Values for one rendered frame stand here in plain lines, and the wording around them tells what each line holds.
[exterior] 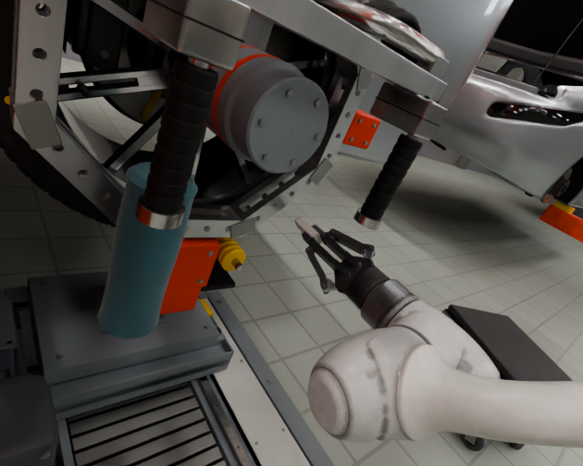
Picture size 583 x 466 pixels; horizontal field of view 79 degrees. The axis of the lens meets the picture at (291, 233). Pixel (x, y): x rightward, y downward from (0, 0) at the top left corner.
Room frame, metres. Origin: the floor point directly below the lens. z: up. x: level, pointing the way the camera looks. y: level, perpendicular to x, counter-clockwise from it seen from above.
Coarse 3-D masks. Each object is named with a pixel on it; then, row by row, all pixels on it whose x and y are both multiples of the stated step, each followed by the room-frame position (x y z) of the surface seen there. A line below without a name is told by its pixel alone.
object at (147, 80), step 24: (96, 0) 0.50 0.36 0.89; (168, 48) 0.58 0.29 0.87; (288, 48) 0.87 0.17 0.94; (312, 48) 0.81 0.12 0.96; (72, 72) 0.50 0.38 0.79; (96, 72) 0.51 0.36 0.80; (120, 72) 0.53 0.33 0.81; (144, 72) 0.56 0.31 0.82; (168, 72) 0.59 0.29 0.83; (312, 72) 0.81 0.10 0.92; (72, 96) 0.49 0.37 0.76; (96, 96) 0.51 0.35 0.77; (72, 120) 0.59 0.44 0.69; (96, 144) 0.61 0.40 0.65; (120, 144) 0.73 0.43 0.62; (216, 144) 0.87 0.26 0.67; (120, 168) 0.59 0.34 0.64; (192, 168) 0.65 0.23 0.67; (216, 168) 0.78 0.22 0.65; (240, 168) 0.73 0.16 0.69; (216, 192) 0.69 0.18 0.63; (240, 192) 0.72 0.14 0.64
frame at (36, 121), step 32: (32, 0) 0.37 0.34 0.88; (64, 0) 0.39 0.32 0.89; (32, 32) 0.38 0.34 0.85; (32, 64) 0.38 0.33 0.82; (352, 64) 0.74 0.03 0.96; (32, 96) 0.39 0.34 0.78; (352, 96) 0.74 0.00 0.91; (32, 128) 0.38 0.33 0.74; (64, 128) 0.44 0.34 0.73; (64, 160) 0.41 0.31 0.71; (96, 160) 0.47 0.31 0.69; (320, 160) 0.74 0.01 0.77; (96, 192) 0.44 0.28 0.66; (256, 192) 0.70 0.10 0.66; (288, 192) 0.70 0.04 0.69; (192, 224) 0.56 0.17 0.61; (224, 224) 0.61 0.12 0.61; (256, 224) 0.66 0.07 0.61
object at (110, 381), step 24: (24, 288) 0.67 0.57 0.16; (24, 312) 0.60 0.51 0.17; (24, 336) 0.56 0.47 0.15; (168, 360) 0.67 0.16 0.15; (192, 360) 0.70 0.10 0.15; (216, 360) 0.72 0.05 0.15; (72, 384) 0.50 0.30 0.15; (96, 384) 0.53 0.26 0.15; (120, 384) 0.54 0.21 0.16; (144, 384) 0.58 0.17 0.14; (168, 384) 0.63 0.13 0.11; (72, 408) 0.47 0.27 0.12; (96, 408) 0.51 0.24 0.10
